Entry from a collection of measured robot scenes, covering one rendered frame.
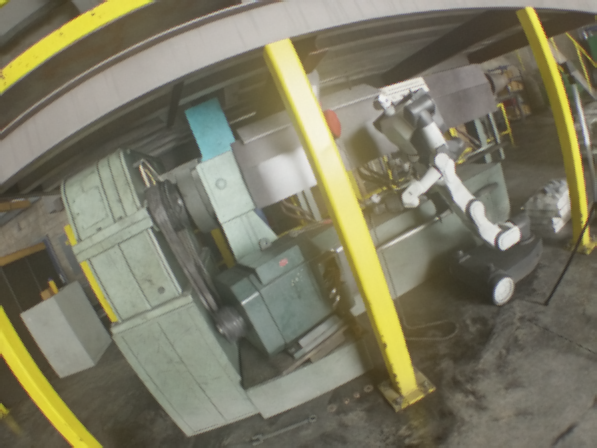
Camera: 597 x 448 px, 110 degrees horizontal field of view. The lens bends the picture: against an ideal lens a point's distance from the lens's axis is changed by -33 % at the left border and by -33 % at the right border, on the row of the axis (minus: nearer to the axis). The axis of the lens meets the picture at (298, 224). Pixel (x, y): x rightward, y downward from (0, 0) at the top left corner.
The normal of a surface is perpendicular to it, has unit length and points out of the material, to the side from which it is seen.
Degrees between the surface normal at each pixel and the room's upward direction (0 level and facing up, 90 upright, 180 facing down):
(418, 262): 90
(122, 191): 80
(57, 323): 90
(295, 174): 90
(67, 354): 89
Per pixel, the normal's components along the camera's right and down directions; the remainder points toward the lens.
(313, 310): 0.50, -0.01
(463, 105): 0.21, 0.13
